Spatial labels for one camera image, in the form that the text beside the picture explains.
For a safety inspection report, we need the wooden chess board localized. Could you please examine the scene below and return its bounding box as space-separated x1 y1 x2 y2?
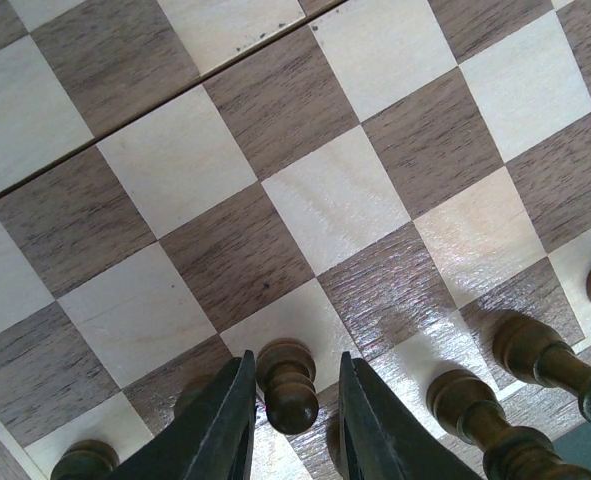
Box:
0 1 591 479

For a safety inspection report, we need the dark chess pawn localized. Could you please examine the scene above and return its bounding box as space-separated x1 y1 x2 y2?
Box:
50 440 120 480
256 338 319 435

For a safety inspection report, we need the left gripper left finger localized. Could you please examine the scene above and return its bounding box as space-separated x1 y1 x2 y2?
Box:
109 350 256 480

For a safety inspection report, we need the dark chess rook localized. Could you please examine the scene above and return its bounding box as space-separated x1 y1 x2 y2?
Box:
492 314 591 423

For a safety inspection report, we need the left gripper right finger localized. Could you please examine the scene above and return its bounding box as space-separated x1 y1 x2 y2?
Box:
337 352 479 479

